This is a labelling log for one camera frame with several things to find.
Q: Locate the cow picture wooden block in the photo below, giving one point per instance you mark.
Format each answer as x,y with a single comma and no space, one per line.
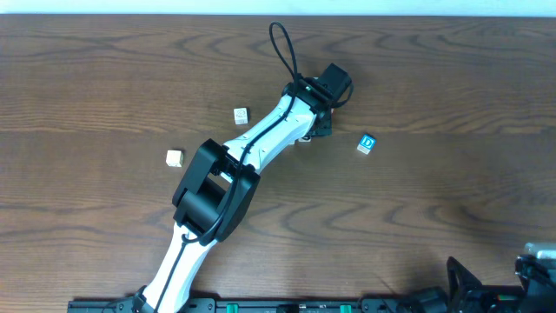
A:
174,158

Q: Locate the blue D letter block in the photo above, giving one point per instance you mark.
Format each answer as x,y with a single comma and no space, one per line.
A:
366,144

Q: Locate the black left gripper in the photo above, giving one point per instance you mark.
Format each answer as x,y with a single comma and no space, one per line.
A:
324,126

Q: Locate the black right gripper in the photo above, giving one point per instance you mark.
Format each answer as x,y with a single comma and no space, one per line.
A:
457,281

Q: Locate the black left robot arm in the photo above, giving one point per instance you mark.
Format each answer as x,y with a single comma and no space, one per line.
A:
219,184

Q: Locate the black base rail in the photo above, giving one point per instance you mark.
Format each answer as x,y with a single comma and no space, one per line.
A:
210,305

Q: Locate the plain face wooden block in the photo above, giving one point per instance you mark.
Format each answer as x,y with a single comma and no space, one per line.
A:
240,116

